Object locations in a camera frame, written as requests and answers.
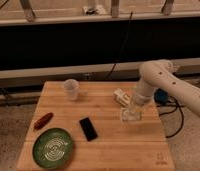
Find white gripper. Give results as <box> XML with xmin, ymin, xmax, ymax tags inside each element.
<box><xmin>121</xmin><ymin>101</ymin><xmax>142</xmax><ymax>121</ymax></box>

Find white sponge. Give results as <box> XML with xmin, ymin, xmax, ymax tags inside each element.
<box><xmin>114</xmin><ymin>88</ymin><xmax>130</xmax><ymax>107</ymax></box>

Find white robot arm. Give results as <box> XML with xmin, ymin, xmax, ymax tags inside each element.
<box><xmin>121</xmin><ymin>60</ymin><xmax>200</xmax><ymax>121</ymax></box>

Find translucent ceramic cup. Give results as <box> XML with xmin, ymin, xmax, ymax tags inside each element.
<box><xmin>63</xmin><ymin>79</ymin><xmax>79</xmax><ymax>101</ymax></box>

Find black smartphone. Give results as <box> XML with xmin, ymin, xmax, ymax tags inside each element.
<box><xmin>79</xmin><ymin>117</ymin><xmax>98</xmax><ymax>141</ymax></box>

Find green patterned plate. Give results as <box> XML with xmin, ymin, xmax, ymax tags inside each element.
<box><xmin>32</xmin><ymin>128</ymin><xmax>74</xmax><ymax>169</ymax></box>

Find brown sausage toy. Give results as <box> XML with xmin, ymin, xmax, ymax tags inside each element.
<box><xmin>34</xmin><ymin>113</ymin><xmax>53</xmax><ymax>130</ymax></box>

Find black panel barrier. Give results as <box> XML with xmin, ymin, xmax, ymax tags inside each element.
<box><xmin>0</xmin><ymin>17</ymin><xmax>200</xmax><ymax>70</ymax></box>

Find black hanging cable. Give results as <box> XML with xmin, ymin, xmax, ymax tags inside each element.
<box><xmin>105</xmin><ymin>10</ymin><xmax>135</xmax><ymax>81</ymax></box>

